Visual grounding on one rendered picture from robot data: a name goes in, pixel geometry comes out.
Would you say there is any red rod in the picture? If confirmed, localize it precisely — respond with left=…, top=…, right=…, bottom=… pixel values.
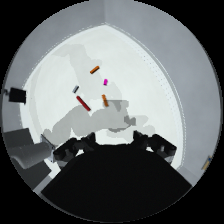
left=76, top=96, right=91, bottom=111

